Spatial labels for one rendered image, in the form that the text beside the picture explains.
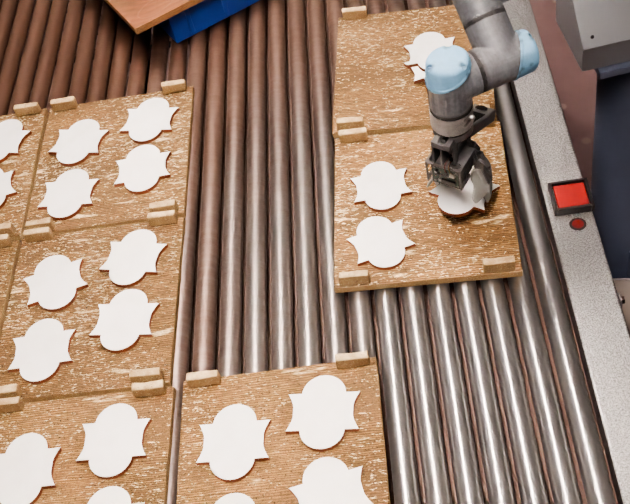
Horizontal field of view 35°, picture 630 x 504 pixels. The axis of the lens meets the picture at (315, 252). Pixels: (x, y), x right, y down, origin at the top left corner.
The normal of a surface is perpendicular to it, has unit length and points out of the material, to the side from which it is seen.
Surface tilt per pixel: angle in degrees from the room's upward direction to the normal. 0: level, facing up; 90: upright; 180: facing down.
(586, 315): 0
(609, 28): 43
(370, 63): 0
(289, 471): 0
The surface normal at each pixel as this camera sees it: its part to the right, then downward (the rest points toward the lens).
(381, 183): -0.17, -0.64
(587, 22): -0.03, 0.02
